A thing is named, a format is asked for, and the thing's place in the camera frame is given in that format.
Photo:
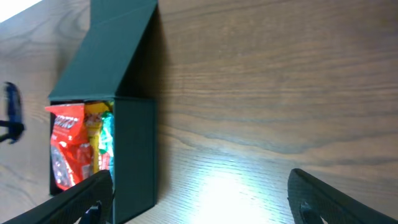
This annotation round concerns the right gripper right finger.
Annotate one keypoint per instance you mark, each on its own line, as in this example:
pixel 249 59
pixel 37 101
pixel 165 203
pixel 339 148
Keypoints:
pixel 313 201

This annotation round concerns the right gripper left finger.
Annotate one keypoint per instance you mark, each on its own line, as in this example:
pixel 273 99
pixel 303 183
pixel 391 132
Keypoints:
pixel 89 201

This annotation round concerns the red Hacks candy bag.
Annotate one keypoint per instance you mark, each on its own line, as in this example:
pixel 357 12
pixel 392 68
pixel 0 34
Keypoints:
pixel 70 148

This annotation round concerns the Haribo worms gummy bag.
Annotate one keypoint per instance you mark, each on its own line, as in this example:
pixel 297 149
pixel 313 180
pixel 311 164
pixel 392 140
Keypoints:
pixel 100 139

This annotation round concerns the purple Dairy Milk bar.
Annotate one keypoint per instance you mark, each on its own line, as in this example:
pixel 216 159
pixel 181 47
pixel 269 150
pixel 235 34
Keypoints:
pixel 14 123

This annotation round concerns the dark green box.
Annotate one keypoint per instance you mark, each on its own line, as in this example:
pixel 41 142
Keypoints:
pixel 106 67

